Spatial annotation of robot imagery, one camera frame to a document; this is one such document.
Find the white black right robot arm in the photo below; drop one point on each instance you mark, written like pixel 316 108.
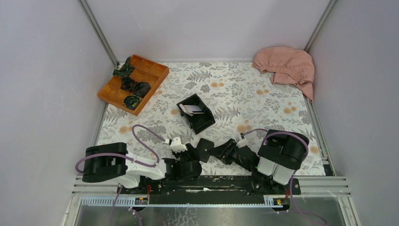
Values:
pixel 279 157

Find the black rolled sock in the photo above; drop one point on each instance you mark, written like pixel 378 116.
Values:
pixel 141 89

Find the white card stack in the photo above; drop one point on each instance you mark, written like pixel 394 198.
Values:
pixel 191 109

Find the dark patterned rolled sock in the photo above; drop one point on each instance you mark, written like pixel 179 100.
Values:
pixel 125 70

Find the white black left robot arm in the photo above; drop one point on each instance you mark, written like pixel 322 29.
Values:
pixel 113 162

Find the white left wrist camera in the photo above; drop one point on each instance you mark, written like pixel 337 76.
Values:
pixel 176 145

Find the floral table mat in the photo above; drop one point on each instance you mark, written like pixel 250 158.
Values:
pixel 240 98

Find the black leather card holder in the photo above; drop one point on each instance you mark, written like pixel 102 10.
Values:
pixel 202 149

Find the orange compartment tray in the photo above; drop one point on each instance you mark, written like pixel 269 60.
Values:
pixel 146 71

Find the pink cloth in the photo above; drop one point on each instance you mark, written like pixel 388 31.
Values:
pixel 289 65

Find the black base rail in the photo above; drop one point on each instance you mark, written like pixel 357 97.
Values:
pixel 213 190

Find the black plastic card box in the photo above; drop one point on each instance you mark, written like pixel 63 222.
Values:
pixel 197 114

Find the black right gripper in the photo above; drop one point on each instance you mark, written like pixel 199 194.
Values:
pixel 221 151

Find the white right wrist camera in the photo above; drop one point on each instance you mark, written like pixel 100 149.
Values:
pixel 242 141

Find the green patterned rolled sock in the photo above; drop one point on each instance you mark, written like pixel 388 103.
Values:
pixel 132 101

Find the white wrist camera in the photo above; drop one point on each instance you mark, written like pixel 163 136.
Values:
pixel 176 145
pixel 242 141

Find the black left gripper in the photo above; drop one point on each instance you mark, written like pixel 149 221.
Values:
pixel 191 158

